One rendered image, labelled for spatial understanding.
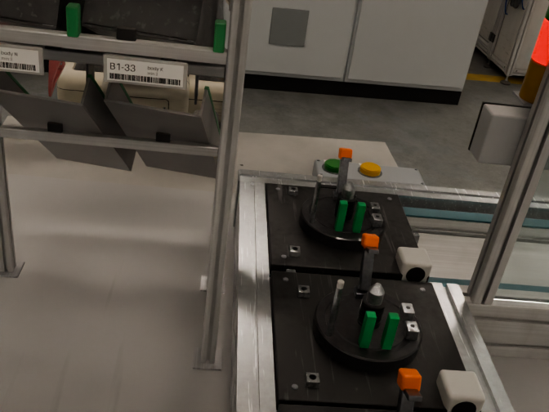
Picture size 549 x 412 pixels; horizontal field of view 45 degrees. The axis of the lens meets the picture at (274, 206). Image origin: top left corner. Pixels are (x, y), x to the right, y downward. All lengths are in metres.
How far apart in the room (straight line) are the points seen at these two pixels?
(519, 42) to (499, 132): 4.24
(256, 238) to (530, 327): 0.43
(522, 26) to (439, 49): 0.92
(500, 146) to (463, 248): 0.34
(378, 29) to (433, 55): 0.41
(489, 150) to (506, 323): 0.28
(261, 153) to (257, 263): 0.57
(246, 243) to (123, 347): 0.24
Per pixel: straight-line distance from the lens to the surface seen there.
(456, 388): 0.82
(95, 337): 0.99
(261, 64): 4.13
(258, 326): 0.87
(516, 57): 5.15
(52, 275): 1.11
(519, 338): 1.08
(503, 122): 0.89
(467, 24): 4.35
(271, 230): 1.04
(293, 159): 1.50
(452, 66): 4.41
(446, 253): 1.18
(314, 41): 4.13
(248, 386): 0.80
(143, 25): 0.76
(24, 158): 1.45
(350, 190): 1.03
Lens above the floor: 1.54
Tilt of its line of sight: 31 degrees down
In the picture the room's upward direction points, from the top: 8 degrees clockwise
